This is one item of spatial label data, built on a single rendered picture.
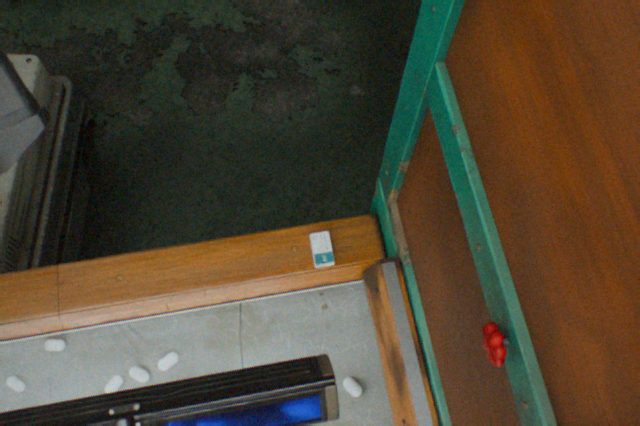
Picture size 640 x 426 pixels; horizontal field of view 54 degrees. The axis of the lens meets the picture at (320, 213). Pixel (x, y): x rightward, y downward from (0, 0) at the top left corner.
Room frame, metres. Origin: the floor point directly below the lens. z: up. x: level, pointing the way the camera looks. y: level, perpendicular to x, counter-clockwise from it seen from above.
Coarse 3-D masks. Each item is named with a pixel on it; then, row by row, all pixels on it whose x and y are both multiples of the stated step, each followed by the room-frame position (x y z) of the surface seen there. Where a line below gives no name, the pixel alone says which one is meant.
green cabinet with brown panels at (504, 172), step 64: (448, 0) 0.44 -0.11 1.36; (512, 0) 0.36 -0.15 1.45; (576, 0) 0.30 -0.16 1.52; (448, 64) 0.42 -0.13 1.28; (512, 64) 0.33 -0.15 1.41; (576, 64) 0.27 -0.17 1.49; (448, 128) 0.36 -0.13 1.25; (512, 128) 0.29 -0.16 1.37; (576, 128) 0.24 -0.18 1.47; (384, 192) 0.46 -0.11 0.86; (448, 192) 0.33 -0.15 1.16; (512, 192) 0.25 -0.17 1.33; (576, 192) 0.20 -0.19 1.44; (448, 256) 0.27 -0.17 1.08; (512, 256) 0.20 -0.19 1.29; (576, 256) 0.16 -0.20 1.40; (448, 320) 0.20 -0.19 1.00; (512, 320) 0.14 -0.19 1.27; (576, 320) 0.12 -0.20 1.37; (448, 384) 0.13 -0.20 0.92; (512, 384) 0.09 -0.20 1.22; (576, 384) 0.08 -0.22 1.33
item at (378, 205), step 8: (376, 184) 0.49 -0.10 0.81; (376, 192) 0.49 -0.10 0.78; (376, 200) 0.48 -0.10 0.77; (376, 208) 0.47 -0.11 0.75; (384, 208) 0.44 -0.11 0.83; (384, 216) 0.43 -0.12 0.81; (384, 224) 0.42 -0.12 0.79; (384, 232) 0.41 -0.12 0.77; (384, 240) 0.40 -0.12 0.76; (392, 240) 0.38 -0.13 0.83; (392, 248) 0.37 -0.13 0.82; (392, 256) 0.36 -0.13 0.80
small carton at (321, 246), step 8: (320, 232) 0.40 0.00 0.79; (328, 232) 0.40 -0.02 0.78; (312, 240) 0.39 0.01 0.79; (320, 240) 0.39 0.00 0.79; (328, 240) 0.39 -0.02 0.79; (312, 248) 0.37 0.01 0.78; (320, 248) 0.37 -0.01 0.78; (328, 248) 0.37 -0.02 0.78; (320, 256) 0.36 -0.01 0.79; (328, 256) 0.36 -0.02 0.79; (320, 264) 0.34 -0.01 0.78; (328, 264) 0.35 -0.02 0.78
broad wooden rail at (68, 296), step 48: (240, 240) 0.38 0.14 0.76; (288, 240) 0.39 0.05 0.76; (336, 240) 0.40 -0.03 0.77; (0, 288) 0.27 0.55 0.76; (48, 288) 0.27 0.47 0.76; (96, 288) 0.28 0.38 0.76; (144, 288) 0.28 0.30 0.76; (192, 288) 0.29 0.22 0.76; (240, 288) 0.30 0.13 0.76; (288, 288) 0.30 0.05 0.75; (0, 336) 0.19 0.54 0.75
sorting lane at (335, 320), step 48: (336, 288) 0.31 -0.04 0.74; (48, 336) 0.19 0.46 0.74; (96, 336) 0.20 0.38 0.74; (144, 336) 0.20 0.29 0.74; (192, 336) 0.21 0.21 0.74; (240, 336) 0.21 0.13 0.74; (288, 336) 0.22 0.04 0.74; (336, 336) 0.23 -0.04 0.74; (0, 384) 0.11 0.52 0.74; (48, 384) 0.11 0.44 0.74; (96, 384) 0.12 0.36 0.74; (144, 384) 0.12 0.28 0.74; (384, 384) 0.15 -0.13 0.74
